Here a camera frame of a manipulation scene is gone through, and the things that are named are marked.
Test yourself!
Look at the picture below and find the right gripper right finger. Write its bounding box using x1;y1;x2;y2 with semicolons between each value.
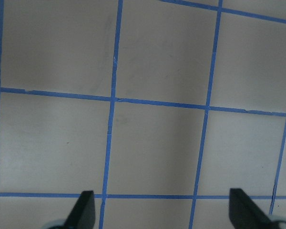
229;188;286;229

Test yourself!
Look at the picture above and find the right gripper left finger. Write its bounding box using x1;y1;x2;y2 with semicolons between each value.
62;190;96;229

